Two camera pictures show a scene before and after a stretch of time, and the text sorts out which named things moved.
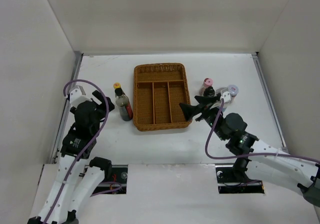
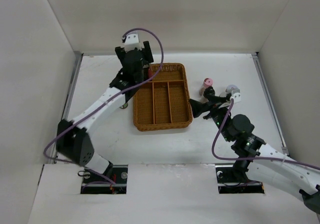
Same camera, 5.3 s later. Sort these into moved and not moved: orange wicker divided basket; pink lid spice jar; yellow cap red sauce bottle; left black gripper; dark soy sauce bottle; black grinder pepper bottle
Moved: left black gripper; yellow cap red sauce bottle; dark soy sauce bottle
Not moved: pink lid spice jar; orange wicker divided basket; black grinder pepper bottle
